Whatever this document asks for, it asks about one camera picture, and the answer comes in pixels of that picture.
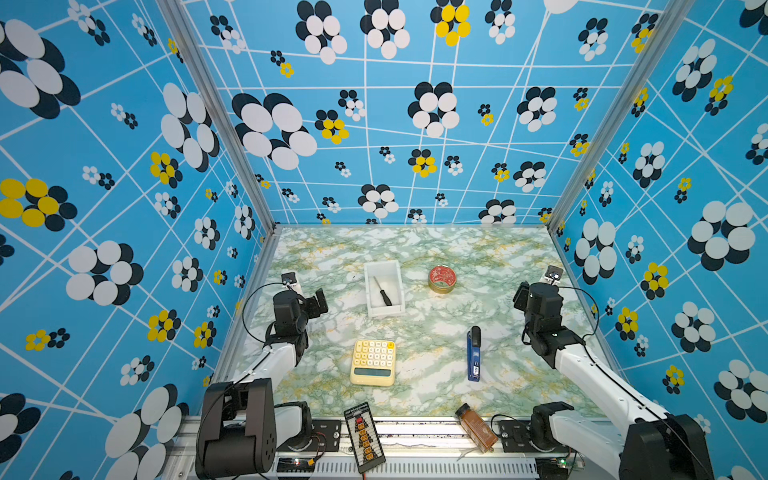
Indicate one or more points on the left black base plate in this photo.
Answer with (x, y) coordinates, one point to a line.
(325, 436)

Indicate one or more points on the right controller board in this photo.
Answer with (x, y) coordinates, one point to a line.
(552, 469)

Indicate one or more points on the aluminium front rail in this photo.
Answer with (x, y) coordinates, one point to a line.
(430, 448)

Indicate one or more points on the controller board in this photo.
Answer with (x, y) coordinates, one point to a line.
(552, 469)
(293, 465)

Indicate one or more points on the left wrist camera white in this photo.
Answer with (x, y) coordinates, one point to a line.
(290, 282)

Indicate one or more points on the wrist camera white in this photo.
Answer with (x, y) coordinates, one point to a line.
(290, 282)
(553, 275)

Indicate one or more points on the yellow calculator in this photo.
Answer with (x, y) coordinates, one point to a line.
(373, 363)

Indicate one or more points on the black handled screwdriver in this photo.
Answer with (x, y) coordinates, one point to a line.
(385, 297)

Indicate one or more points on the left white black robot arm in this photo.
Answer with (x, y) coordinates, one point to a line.
(241, 426)

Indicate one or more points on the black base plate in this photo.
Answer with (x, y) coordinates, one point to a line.
(515, 438)
(325, 436)

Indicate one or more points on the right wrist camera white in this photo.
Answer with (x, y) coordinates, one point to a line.
(553, 275)

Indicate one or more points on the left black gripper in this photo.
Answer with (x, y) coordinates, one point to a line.
(313, 312)

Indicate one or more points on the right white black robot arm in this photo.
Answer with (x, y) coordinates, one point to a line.
(642, 440)

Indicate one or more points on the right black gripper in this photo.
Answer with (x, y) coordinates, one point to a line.
(523, 296)

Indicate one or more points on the amber spice jar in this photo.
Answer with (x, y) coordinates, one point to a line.
(476, 428)

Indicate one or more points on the black card with orange buttons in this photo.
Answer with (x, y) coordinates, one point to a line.
(365, 442)

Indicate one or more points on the white plastic bin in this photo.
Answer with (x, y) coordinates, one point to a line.
(389, 275)

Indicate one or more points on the left controller board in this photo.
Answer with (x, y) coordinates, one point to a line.
(293, 465)

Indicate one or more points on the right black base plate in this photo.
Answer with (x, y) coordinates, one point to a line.
(515, 438)

